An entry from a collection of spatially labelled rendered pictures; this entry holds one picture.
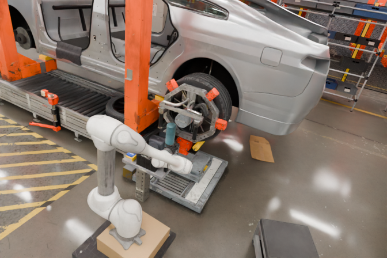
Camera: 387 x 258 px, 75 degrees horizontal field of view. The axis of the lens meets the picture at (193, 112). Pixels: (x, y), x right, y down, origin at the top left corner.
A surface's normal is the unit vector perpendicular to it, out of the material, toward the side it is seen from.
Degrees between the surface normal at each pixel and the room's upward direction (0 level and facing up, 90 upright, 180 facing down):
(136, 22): 90
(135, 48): 90
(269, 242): 0
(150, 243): 5
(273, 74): 90
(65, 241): 0
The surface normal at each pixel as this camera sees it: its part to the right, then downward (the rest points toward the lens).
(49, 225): 0.14, -0.87
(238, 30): -0.39, 0.19
